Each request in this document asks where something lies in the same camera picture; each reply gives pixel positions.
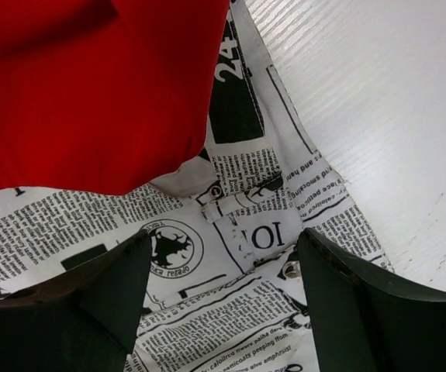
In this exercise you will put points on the newspaper print trousers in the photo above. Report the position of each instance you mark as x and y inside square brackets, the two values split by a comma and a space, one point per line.
[225, 291]

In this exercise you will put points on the red trousers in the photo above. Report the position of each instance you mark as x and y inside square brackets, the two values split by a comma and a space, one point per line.
[104, 96]

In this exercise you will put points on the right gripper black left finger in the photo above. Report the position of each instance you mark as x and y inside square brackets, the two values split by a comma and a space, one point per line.
[85, 319]

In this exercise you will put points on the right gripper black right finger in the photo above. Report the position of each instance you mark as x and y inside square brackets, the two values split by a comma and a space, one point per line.
[365, 318]

